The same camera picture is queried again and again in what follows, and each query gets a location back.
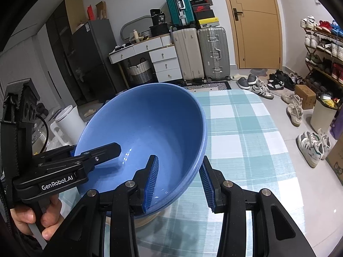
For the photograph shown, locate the white trash bin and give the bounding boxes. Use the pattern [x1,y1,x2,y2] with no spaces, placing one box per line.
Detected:
[310,95,339,134]

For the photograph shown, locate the cream round plate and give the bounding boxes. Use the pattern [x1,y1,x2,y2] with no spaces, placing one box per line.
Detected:
[106,210,162,229]

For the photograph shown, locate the dark grey refrigerator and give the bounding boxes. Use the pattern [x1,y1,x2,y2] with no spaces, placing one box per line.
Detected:
[71,19,126,104]

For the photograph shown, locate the small brown cardboard box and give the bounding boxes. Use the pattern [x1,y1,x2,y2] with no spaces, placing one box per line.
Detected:
[96,1,107,20]

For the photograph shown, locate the teal suitcase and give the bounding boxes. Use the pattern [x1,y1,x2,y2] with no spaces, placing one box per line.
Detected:
[163,0,196,29]

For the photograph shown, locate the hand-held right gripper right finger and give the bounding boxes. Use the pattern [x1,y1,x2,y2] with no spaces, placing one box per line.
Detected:
[199,155,318,257]

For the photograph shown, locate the white electric kettle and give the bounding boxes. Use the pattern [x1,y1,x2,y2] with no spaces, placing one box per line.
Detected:
[52,105,88,146]

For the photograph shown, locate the black storage box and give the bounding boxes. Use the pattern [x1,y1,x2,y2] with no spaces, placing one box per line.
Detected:
[149,25,172,38]

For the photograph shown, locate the rows of racked shoes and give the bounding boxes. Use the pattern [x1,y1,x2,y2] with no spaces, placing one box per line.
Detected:
[300,15,343,89]

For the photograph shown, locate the oval mirror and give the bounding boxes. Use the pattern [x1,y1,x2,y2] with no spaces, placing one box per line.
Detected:
[120,15,153,46]

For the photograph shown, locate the woven laundry basket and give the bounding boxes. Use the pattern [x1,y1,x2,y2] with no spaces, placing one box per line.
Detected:
[126,60,154,85]

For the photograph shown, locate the tan wooden door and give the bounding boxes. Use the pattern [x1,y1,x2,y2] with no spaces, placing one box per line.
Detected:
[219,0,283,70]

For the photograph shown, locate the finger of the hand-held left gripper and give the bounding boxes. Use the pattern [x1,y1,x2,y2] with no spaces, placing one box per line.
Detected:
[79,142,122,172]
[38,145,78,164]

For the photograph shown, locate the wooden shoe rack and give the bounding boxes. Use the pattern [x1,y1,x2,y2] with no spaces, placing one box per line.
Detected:
[301,16,343,95]

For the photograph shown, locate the purple plastic bag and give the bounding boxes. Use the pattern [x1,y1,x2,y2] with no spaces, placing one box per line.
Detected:
[329,118,343,140]

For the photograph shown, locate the tall cardboard box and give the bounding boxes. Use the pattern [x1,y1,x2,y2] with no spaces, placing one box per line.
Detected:
[64,0,89,35]

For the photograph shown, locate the dark tall cabinet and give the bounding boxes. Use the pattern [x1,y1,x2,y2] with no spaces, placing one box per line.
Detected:
[45,0,84,97]

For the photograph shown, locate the black cable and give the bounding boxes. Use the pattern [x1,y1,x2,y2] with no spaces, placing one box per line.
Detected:
[33,115,49,155]

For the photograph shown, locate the red and black shoe box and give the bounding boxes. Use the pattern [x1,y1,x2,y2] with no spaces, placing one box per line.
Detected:
[192,4,212,13]

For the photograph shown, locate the beige suitcase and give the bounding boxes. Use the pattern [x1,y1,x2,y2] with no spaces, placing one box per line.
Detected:
[171,28,206,84]

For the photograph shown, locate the black paper bag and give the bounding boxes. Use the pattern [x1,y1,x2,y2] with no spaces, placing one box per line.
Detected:
[150,9,167,26]

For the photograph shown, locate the plain black shoe box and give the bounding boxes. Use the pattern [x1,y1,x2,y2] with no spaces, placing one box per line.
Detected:
[194,9,216,21]

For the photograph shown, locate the white dressing table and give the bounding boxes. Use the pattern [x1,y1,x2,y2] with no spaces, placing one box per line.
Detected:
[108,35,183,86]

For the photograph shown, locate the scattered sneakers and slippers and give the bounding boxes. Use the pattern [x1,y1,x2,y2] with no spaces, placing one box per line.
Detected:
[230,70,333,169]

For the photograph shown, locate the yellow and white shoe box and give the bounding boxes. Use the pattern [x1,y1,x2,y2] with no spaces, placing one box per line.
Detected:
[197,17,220,29]

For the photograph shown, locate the printed cardboard box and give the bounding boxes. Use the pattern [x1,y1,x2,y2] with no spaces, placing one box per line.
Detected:
[325,135,343,179]

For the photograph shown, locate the person's left hand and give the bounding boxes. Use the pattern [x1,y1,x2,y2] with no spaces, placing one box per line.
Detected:
[10,193,65,241]

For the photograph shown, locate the silver suitcase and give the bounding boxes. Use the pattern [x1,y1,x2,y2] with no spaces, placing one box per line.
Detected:
[197,27,231,82]

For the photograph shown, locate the teal checked tablecloth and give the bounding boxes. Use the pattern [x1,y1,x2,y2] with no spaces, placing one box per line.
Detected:
[57,88,297,257]

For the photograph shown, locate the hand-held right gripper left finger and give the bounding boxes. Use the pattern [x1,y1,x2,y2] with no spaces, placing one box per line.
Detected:
[44,154,159,257]

